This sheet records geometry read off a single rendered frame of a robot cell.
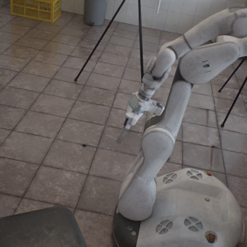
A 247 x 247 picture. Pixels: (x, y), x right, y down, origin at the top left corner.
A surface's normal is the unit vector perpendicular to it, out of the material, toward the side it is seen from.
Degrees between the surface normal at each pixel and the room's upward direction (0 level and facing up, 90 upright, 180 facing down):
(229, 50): 84
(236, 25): 90
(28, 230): 0
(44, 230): 0
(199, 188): 74
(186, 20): 90
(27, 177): 0
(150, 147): 90
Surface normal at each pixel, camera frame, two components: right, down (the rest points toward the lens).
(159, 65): -0.33, 0.58
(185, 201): 0.16, -0.83
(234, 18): -0.40, 0.28
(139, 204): -0.16, 0.51
